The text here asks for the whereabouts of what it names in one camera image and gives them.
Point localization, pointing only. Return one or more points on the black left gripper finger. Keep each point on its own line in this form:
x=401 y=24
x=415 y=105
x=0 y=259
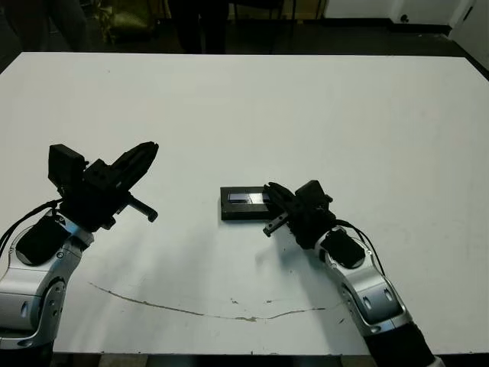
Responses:
x=131 y=158
x=143 y=166

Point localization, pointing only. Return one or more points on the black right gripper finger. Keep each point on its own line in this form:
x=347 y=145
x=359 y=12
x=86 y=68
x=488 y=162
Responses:
x=282 y=195
x=277 y=206

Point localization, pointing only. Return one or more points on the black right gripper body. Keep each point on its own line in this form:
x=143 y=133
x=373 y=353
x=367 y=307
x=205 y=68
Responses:
x=305 y=221

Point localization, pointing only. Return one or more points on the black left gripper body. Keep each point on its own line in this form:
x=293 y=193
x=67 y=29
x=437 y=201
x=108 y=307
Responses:
x=99 y=199

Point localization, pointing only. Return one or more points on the black printed box lid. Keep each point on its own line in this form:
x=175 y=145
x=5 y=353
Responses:
x=244 y=199

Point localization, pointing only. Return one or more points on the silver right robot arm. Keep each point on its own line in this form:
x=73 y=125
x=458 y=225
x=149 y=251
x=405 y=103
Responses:
x=366 y=290

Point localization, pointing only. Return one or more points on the yellow plastic bag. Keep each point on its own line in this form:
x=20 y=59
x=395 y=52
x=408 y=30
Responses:
x=126 y=19

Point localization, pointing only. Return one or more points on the person in grey clothes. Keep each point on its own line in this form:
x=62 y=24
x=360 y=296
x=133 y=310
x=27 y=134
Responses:
x=42 y=25

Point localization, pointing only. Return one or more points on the black round door knob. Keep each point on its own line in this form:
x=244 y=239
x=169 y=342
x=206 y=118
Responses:
x=404 y=18

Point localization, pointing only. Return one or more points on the white door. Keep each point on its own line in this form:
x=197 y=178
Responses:
x=424 y=9

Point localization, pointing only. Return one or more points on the flat board panel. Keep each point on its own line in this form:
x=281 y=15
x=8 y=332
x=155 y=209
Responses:
x=471 y=36

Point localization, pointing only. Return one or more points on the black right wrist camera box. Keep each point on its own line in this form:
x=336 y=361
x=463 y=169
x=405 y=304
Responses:
x=313 y=195

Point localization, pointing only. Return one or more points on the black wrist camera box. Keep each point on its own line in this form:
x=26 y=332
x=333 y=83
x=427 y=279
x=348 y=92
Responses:
x=65 y=166
x=313 y=195

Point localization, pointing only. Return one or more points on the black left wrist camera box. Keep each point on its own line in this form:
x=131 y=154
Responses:
x=65 y=166

